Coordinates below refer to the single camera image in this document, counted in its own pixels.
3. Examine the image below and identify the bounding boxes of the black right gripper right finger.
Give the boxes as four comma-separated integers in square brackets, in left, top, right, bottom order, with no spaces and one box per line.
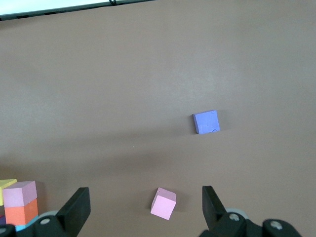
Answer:
[198,185,303,237]

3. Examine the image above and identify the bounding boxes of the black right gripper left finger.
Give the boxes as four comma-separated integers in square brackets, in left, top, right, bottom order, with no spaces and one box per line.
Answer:
[0,187,91,237]

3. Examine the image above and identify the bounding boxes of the blue foam cube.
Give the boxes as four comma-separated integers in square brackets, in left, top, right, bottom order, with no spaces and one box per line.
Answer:
[14,216,38,232]

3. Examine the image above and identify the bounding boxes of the orange foam cube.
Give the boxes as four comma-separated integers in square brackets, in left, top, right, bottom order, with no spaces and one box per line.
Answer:
[4,198,39,227]

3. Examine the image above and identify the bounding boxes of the pink foam cube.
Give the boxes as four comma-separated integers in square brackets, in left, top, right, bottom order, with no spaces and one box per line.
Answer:
[2,180,38,208]
[150,187,177,221]

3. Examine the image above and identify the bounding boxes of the yellow foam cube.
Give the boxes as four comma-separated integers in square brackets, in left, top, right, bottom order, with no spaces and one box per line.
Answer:
[0,179,18,206]

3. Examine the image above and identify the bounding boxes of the brown table mat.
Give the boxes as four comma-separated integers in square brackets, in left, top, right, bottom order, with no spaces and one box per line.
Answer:
[0,0,316,237]

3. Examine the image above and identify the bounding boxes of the white table edge rail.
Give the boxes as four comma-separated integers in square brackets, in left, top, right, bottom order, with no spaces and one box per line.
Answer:
[0,0,158,22]

